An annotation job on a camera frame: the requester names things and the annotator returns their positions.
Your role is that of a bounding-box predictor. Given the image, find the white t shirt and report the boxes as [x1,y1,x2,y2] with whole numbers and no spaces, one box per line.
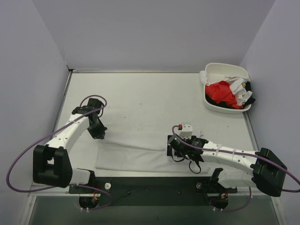
[95,132,199,174]

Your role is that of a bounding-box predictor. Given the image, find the white plastic laundry basket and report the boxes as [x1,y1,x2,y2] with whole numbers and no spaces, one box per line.
[203,63,251,114]

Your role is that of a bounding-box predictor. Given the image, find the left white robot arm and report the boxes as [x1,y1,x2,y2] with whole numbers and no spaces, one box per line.
[33,98,107,193]

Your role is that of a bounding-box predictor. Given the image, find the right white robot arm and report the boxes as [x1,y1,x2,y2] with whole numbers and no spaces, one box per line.
[167,135,287,197]

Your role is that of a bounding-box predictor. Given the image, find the black t shirt in basket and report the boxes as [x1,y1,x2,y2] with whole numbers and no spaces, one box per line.
[206,81,256,110]

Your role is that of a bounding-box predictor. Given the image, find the red t shirt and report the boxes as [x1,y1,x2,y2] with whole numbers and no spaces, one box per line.
[205,81,244,110]

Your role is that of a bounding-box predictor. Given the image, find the white clothes in basket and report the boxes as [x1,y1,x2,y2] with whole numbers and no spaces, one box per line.
[200,71,255,110]

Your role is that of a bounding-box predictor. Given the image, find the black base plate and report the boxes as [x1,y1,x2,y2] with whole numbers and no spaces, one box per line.
[69,177,237,208]

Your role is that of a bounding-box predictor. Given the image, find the aluminium rail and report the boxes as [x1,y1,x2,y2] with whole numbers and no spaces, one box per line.
[28,174,281,197]

